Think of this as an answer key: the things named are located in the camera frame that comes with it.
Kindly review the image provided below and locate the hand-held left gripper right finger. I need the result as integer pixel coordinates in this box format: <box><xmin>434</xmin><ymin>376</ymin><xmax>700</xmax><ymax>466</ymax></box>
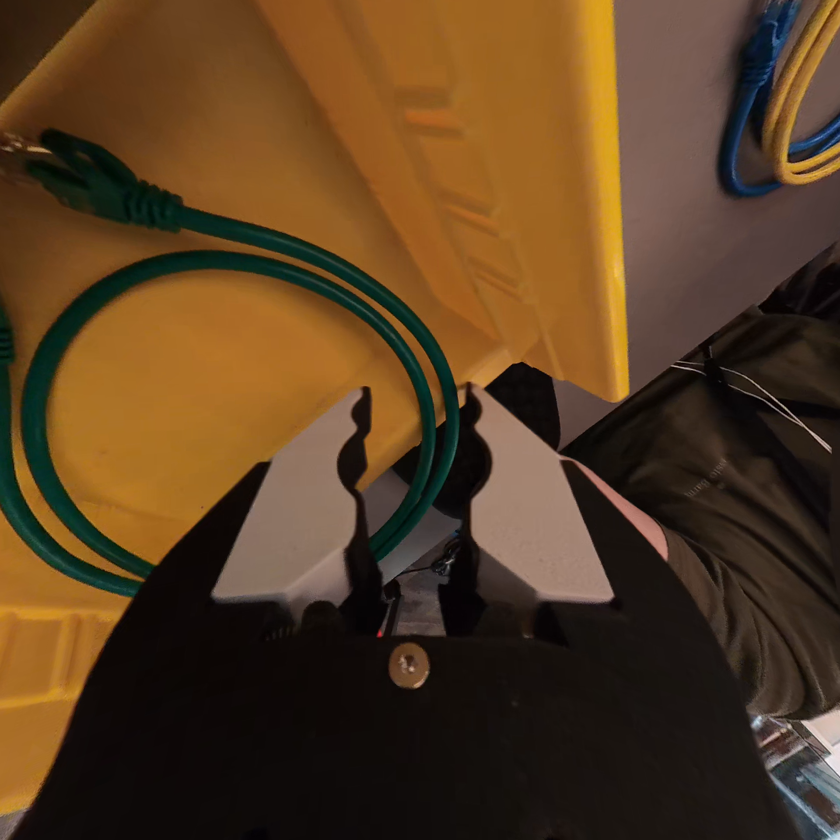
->
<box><xmin>440</xmin><ymin>382</ymin><xmax>616</xmax><ymax>637</ymax></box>

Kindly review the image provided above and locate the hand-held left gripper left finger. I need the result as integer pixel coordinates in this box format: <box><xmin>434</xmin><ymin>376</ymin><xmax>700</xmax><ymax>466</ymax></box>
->
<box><xmin>211</xmin><ymin>386</ymin><xmax>385</xmax><ymax>634</ymax></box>

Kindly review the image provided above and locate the green ethernet cable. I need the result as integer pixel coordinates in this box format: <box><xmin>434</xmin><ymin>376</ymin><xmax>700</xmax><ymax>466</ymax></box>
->
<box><xmin>0</xmin><ymin>128</ymin><xmax>460</xmax><ymax>598</ymax></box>

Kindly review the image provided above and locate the blue ethernet cable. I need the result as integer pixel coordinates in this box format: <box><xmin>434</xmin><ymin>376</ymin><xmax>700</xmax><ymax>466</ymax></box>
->
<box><xmin>718</xmin><ymin>0</ymin><xmax>840</xmax><ymax>198</ymax></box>

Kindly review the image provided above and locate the yellow ethernet cable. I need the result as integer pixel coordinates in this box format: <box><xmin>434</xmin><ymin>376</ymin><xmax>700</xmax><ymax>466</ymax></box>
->
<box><xmin>761</xmin><ymin>0</ymin><xmax>840</xmax><ymax>186</ymax></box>

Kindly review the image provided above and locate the yellow plastic bin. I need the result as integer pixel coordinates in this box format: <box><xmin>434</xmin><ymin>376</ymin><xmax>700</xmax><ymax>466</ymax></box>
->
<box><xmin>0</xmin><ymin>0</ymin><xmax>630</xmax><ymax>815</ymax></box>

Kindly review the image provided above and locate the person's right forearm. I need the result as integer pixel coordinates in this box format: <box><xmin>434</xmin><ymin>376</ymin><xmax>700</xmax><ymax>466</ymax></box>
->
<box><xmin>594</xmin><ymin>472</ymin><xmax>670</xmax><ymax>562</ymax></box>

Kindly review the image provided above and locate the thin white cord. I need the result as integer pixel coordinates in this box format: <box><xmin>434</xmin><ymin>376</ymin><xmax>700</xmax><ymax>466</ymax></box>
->
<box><xmin>672</xmin><ymin>361</ymin><xmax>834</xmax><ymax>454</ymax></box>

